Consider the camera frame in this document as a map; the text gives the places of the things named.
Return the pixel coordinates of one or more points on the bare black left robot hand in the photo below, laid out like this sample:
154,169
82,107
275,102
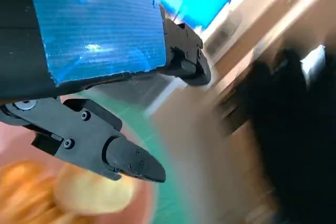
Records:
92,37

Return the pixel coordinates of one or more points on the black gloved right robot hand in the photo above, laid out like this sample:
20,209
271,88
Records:
302,142

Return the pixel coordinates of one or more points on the pink bowl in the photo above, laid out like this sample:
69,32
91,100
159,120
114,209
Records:
13,145

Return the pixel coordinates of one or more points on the round bread bun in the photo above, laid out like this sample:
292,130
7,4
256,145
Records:
97,195

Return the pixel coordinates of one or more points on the long twisted bread loaf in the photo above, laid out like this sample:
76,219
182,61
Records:
26,195

